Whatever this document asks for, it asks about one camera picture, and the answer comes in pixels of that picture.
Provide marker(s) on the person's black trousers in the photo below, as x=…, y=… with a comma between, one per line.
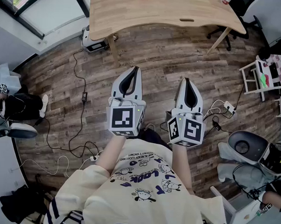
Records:
x=153, y=136

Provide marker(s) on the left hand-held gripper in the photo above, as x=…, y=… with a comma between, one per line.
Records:
x=121, y=117

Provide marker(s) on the dark seat with white rim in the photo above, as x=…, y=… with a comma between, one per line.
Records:
x=21, y=132

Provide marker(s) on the person's left forearm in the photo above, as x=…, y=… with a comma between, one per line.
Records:
x=110, y=152

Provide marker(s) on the white box device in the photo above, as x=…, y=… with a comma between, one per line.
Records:
x=93, y=43

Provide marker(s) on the white cabinet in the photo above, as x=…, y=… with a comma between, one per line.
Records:
x=240, y=213

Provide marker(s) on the wooden table leg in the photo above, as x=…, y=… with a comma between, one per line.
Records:
x=219, y=40
x=113, y=51

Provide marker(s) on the black office chair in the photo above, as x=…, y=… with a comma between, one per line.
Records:
x=238, y=6

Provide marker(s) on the grey shell with black disc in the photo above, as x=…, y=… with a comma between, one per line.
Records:
x=257, y=142

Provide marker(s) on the cream printed T-shirt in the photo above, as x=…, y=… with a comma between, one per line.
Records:
x=136, y=202

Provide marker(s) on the green and red toy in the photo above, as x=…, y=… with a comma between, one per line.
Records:
x=263, y=79

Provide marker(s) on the grey cover sheet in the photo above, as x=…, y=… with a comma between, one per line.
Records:
x=224, y=152

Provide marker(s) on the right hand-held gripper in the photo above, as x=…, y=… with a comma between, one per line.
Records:
x=191, y=132

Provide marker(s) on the black-framed window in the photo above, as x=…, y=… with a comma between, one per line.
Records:
x=49, y=10

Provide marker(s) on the white wooden rack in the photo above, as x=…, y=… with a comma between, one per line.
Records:
x=248, y=91

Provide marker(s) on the person's grey shoe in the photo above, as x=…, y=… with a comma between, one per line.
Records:
x=150, y=127

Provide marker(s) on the black bag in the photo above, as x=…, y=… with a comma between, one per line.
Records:
x=22, y=204

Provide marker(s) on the person's right forearm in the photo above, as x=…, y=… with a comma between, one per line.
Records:
x=181, y=166

